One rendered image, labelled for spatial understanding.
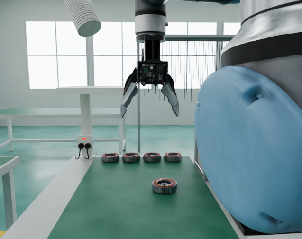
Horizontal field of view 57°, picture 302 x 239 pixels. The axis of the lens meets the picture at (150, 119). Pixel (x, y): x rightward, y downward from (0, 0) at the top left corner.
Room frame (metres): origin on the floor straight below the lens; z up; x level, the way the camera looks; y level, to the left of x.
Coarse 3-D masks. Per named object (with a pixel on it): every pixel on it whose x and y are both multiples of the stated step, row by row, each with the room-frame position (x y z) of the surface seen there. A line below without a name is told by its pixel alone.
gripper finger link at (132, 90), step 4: (132, 84) 0.70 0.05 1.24; (136, 84) 0.68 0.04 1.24; (128, 88) 0.70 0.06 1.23; (132, 88) 0.68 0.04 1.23; (136, 88) 0.70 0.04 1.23; (128, 92) 0.69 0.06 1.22; (132, 92) 0.70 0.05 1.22; (136, 92) 0.70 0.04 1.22; (124, 96) 0.69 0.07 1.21; (128, 96) 0.65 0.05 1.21; (132, 96) 0.70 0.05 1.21; (124, 100) 0.69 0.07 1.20; (128, 100) 0.70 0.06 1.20; (124, 104) 0.68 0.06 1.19; (128, 104) 0.70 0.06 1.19; (120, 108) 0.69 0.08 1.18; (124, 108) 0.69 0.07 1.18; (120, 112) 0.69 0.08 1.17; (124, 112) 0.69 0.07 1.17
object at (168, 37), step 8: (168, 40) 4.63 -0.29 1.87; (176, 40) 4.63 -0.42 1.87; (184, 40) 4.64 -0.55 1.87; (192, 40) 4.64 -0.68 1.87; (200, 40) 4.65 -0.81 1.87; (208, 40) 4.65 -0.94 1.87; (216, 40) 4.65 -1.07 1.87; (224, 40) 4.66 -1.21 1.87; (208, 48) 4.67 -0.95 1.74; (216, 64) 4.67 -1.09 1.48; (184, 72) 4.65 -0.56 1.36; (184, 80) 4.65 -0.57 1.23; (200, 80) 4.66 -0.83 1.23; (184, 88) 4.65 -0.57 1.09; (184, 96) 4.65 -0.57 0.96
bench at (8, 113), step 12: (12, 108) 4.72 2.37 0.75; (24, 108) 4.72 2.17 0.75; (36, 108) 4.72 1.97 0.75; (48, 108) 4.72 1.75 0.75; (60, 108) 4.72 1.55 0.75; (72, 108) 4.72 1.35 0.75; (96, 108) 4.72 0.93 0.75; (108, 108) 4.72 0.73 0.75; (120, 120) 3.96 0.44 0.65; (120, 132) 3.96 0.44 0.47; (0, 144) 4.37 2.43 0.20; (12, 144) 4.71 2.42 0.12; (120, 144) 3.96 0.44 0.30
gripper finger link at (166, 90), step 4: (168, 84) 0.71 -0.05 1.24; (164, 88) 0.71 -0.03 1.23; (168, 88) 0.68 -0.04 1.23; (164, 92) 0.71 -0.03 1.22; (168, 92) 0.70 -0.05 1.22; (172, 92) 0.71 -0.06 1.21; (168, 96) 0.71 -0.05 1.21; (172, 96) 0.69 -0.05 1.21; (176, 96) 0.71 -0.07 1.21; (168, 100) 0.71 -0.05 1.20; (172, 100) 0.71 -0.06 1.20; (176, 100) 0.66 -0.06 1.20; (172, 104) 0.71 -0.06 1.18; (176, 104) 0.70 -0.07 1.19; (172, 108) 0.72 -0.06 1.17; (176, 108) 0.71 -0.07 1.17; (176, 112) 0.71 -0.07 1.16
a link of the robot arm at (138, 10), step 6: (138, 0) 0.67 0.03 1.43; (144, 0) 0.64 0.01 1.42; (138, 6) 0.67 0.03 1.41; (144, 6) 0.66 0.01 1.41; (150, 6) 0.65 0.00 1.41; (156, 6) 0.66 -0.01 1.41; (162, 6) 0.67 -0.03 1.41; (138, 12) 0.67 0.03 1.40; (144, 12) 0.66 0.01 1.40; (150, 12) 0.65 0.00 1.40; (156, 12) 0.66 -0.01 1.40; (162, 12) 0.67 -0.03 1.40
